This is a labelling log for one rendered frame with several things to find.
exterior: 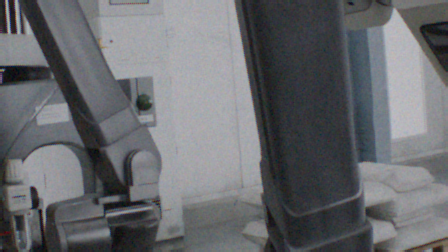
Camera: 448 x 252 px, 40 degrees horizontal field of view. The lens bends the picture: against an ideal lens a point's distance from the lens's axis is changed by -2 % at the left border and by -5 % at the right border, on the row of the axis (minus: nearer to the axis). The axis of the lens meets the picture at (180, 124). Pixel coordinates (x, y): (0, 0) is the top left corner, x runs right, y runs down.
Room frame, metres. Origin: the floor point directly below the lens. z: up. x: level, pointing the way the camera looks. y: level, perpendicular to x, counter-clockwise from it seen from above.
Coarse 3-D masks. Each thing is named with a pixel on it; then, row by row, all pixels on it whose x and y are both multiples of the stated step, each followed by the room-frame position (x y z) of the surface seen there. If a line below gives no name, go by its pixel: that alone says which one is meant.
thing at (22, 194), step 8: (8, 160) 0.95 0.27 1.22; (16, 160) 0.95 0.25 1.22; (8, 168) 0.95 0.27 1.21; (16, 168) 0.95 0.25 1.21; (8, 176) 0.95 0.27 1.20; (16, 176) 0.94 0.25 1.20; (24, 176) 0.96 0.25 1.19; (8, 184) 0.95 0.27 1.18; (16, 184) 0.95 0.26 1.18; (24, 184) 0.95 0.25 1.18; (8, 192) 0.94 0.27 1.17; (16, 192) 0.94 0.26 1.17; (24, 192) 0.95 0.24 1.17; (8, 200) 0.94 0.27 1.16; (16, 200) 0.94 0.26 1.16; (24, 200) 0.94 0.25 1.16; (8, 208) 0.94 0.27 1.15; (16, 208) 0.94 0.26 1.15; (24, 208) 0.95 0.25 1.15; (8, 216) 0.97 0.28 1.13; (32, 216) 0.99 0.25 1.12
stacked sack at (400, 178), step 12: (360, 168) 4.26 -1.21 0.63; (372, 168) 4.23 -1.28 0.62; (384, 168) 4.18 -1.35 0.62; (396, 168) 4.08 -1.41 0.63; (408, 168) 4.07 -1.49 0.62; (420, 168) 4.05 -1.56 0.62; (372, 180) 4.02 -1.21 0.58; (384, 180) 3.92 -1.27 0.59; (396, 180) 3.88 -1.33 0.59; (408, 180) 3.92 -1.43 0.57; (420, 180) 3.97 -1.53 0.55; (432, 180) 4.04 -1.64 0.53
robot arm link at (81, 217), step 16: (128, 160) 0.68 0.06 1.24; (144, 160) 0.68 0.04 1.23; (128, 176) 0.68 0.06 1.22; (144, 176) 0.68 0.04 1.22; (112, 192) 0.72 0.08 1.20; (128, 192) 0.68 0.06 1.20; (144, 192) 0.69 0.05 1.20; (48, 208) 0.68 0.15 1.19; (64, 208) 0.66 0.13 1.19; (80, 208) 0.67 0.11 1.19; (96, 208) 0.68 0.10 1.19; (48, 224) 0.68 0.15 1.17; (64, 224) 0.66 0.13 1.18; (80, 224) 0.67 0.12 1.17; (96, 224) 0.67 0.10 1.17; (48, 240) 0.69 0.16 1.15; (64, 240) 0.65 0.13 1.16; (80, 240) 0.66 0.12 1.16; (96, 240) 0.67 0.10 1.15
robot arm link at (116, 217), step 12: (108, 204) 0.71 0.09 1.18; (120, 204) 0.71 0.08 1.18; (132, 204) 0.71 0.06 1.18; (144, 204) 0.71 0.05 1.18; (108, 216) 0.69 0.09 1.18; (120, 216) 0.69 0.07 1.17; (132, 216) 0.70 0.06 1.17; (144, 216) 0.70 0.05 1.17; (156, 216) 0.70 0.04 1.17; (120, 228) 0.69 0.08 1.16; (132, 228) 0.69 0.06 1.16; (144, 228) 0.69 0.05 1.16; (156, 228) 0.70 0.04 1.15; (120, 240) 0.70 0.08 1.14; (132, 240) 0.69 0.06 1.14; (144, 240) 0.70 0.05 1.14
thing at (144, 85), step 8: (120, 80) 1.13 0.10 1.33; (128, 80) 1.10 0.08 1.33; (136, 80) 1.10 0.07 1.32; (144, 80) 1.11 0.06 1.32; (152, 80) 1.12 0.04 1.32; (128, 88) 1.11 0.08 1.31; (136, 88) 1.10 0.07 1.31; (144, 88) 1.11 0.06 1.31; (152, 88) 1.12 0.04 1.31; (128, 96) 1.11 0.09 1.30; (136, 96) 1.10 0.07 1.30; (152, 96) 1.12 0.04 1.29; (136, 112) 1.10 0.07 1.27; (144, 112) 1.11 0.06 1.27; (152, 112) 1.12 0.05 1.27
